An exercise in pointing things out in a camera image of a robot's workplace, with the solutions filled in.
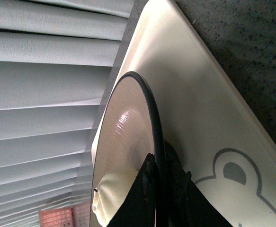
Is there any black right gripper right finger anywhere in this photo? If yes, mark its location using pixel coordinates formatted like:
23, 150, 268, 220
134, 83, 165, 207
167, 155, 231, 227

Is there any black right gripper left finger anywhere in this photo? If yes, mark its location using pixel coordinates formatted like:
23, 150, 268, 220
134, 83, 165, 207
108, 154, 161, 227

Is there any beige plate with black rim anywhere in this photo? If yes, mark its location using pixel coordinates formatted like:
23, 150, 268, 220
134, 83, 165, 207
90, 72, 178, 227

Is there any white rectangular tray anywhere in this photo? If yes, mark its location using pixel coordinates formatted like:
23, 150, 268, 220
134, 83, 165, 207
90, 0, 276, 227

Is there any pink patterned board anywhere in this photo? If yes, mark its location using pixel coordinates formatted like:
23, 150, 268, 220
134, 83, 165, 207
38, 201, 90, 227

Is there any grey pleated curtain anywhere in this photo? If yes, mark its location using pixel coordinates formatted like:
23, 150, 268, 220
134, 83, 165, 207
0, 0, 134, 227

